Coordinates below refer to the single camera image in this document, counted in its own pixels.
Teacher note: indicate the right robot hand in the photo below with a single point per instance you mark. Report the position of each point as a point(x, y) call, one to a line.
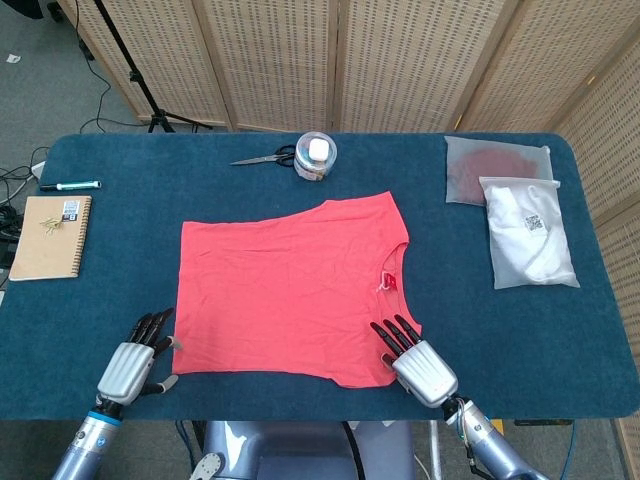
point(425, 372)

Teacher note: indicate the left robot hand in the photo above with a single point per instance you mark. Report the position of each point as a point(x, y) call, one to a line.
point(125, 370)

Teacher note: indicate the red sleeveless shirt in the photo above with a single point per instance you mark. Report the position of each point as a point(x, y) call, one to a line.
point(290, 290)

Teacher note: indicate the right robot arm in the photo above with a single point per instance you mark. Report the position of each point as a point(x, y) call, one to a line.
point(492, 445)

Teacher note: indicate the white table leg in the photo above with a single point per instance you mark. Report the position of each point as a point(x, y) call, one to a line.
point(435, 450)

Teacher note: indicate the kraft spiral notebook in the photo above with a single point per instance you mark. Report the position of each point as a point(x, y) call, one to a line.
point(45, 255)

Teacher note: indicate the blue grey robot torso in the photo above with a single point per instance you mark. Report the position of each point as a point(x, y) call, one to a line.
point(300, 450)

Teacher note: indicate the small yellow clips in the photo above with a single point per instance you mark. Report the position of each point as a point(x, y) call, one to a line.
point(50, 226)

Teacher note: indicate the bag with white garment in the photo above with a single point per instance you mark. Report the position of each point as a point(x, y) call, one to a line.
point(520, 240)

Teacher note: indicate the white green marker pen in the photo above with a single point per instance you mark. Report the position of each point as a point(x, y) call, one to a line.
point(70, 185)

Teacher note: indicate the bag with red garment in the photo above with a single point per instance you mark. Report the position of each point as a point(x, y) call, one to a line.
point(470, 170)

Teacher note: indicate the white power strip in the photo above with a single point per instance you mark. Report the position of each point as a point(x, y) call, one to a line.
point(38, 170)

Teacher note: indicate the blue carpet table mat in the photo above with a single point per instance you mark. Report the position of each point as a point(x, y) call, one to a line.
point(200, 150)

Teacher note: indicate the clear plastic jar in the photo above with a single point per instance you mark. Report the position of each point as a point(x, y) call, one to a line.
point(302, 167)

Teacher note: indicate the white earbud case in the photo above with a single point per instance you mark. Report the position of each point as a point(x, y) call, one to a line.
point(318, 150)

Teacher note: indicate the black tripod stand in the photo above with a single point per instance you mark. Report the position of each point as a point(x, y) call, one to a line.
point(142, 90)

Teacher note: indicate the white paper scrap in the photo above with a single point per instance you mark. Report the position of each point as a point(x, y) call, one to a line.
point(13, 58)

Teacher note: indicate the wicker folding screen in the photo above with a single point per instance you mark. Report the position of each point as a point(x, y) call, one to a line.
point(280, 60)

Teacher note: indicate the black office chair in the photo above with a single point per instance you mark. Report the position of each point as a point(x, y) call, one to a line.
point(56, 12)

